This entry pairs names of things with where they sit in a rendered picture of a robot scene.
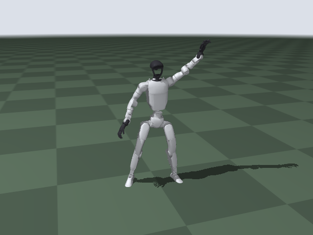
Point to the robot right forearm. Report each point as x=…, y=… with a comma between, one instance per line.
x=129, y=111

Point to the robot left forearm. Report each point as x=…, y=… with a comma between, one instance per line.
x=193, y=62

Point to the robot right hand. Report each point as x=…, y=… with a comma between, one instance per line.
x=123, y=127

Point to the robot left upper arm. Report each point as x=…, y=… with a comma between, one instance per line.
x=172, y=80

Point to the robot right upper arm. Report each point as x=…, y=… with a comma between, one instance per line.
x=142, y=87

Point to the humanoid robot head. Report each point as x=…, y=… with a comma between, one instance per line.
x=155, y=65

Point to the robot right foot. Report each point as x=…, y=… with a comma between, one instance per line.
x=129, y=181

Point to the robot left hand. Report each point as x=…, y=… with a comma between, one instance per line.
x=202, y=48

